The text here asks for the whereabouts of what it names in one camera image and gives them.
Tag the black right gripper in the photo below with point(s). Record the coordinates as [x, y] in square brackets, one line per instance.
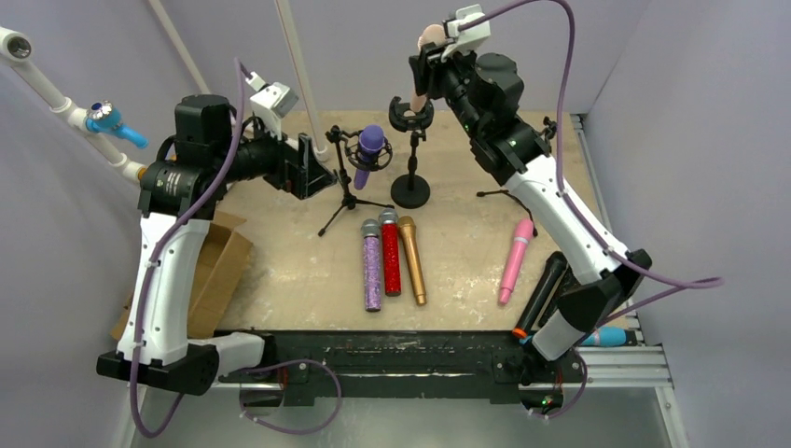
[429, 63]

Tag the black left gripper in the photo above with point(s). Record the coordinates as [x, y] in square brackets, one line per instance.
[292, 167]

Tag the cream peach plastic microphone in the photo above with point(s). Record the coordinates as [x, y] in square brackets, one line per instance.
[431, 42]

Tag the tripod shock mount stand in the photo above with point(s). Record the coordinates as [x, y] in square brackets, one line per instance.
[346, 145]
[545, 135]

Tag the violet plastic microphone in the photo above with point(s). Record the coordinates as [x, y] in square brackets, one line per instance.
[371, 141]

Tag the purple glitter microphone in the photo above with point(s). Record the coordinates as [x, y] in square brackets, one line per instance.
[372, 265]

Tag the red glitter microphone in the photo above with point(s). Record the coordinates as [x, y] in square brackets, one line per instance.
[390, 252]

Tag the round base shock mount stand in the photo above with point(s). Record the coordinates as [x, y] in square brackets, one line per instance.
[410, 191]

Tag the gold metallic microphone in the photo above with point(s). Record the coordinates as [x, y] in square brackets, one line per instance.
[408, 233]

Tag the brown cardboard box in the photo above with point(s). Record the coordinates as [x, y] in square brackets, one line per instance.
[196, 275]

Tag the pink glitter microphone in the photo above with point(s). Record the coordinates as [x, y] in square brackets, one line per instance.
[521, 238]

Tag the plain black microphone orange end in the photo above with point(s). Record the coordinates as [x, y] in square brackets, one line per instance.
[555, 266]

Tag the blue glitter microphone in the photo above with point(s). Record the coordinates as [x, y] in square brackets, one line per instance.
[607, 337]

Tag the black glitter microphone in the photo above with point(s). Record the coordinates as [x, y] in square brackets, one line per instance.
[566, 283]

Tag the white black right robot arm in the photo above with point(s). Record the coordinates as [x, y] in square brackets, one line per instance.
[483, 92]

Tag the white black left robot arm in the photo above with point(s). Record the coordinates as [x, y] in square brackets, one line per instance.
[166, 358]

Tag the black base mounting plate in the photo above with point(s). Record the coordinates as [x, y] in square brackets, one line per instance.
[303, 365]

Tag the blue water tap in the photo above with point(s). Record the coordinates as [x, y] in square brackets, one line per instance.
[104, 117]

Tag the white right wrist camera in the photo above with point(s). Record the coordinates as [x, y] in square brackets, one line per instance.
[465, 30]

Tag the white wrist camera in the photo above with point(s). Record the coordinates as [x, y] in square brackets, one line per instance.
[465, 30]
[271, 102]

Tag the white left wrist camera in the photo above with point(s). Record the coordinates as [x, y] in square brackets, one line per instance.
[271, 102]

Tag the white PVC pipe frame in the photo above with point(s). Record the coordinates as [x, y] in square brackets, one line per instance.
[49, 93]

